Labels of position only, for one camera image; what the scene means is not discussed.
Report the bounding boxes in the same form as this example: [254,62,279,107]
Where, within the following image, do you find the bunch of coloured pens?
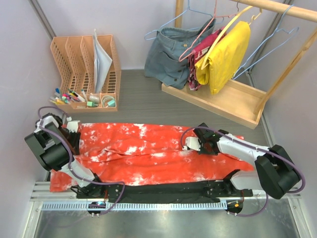
[49,88,88,109]

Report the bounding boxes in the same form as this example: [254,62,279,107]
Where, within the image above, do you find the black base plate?
[71,179,253,204]

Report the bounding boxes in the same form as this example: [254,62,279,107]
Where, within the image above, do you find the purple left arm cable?
[37,106,126,217]

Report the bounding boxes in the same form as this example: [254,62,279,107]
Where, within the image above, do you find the pink wire hanger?
[178,0,238,62]

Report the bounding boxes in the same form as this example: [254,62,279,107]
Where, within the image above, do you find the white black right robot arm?
[193,123,302,199]

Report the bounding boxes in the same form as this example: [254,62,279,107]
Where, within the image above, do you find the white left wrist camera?
[66,120,80,133]

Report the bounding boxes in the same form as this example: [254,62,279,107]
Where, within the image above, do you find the yellow garment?
[195,21,251,95]

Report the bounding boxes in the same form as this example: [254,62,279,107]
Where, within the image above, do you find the blue wire hanger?
[232,4,300,79]
[144,0,212,41]

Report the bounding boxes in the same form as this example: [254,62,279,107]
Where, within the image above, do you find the yellow wooden hanger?
[201,5,255,70]

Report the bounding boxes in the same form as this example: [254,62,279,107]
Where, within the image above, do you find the white papers in organizer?
[93,30,112,93]

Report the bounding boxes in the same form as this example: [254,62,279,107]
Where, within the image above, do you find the blue denim shorts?
[144,20,216,89]

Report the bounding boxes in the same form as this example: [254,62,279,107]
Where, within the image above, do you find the magenta patterned garment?
[187,26,226,91]

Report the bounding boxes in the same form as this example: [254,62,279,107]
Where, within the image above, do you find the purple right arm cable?
[180,126,306,217]

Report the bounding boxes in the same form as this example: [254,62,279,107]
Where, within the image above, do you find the orange tie-dye trousers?
[49,122,255,193]

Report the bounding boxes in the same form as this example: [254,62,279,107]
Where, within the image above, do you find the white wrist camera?
[183,136,201,151]
[66,120,80,133]

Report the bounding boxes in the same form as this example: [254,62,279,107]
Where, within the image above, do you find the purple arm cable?
[37,106,126,217]
[180,126,306,217]

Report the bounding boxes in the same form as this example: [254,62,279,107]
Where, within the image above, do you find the orange plastic file organizer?
[51,35,121,113]

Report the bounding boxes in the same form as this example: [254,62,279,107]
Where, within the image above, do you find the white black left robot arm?
[24,113,106,198]

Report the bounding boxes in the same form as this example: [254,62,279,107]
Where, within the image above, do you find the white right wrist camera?
[183,136,201,151]

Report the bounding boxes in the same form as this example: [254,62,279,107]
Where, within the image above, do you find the wooden clothes rack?
[161,0,317,129]

